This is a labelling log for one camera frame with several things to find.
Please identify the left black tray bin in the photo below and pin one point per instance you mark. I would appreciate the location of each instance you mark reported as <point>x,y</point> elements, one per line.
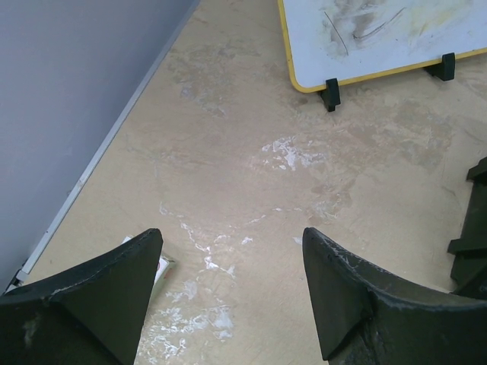
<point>469,250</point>

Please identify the whiteboard with yellow frame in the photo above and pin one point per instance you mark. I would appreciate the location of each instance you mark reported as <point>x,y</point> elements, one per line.
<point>330,44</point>

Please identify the white green paper box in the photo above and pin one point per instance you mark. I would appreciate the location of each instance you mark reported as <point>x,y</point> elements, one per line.
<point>165,267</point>

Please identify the aluminium table frame rail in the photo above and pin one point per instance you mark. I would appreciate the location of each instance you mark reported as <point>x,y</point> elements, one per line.
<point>70,73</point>

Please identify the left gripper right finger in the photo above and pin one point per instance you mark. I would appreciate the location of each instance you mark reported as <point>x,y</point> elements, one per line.
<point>367,315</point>

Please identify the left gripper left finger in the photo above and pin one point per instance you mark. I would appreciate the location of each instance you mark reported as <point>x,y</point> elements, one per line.
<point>92,313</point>

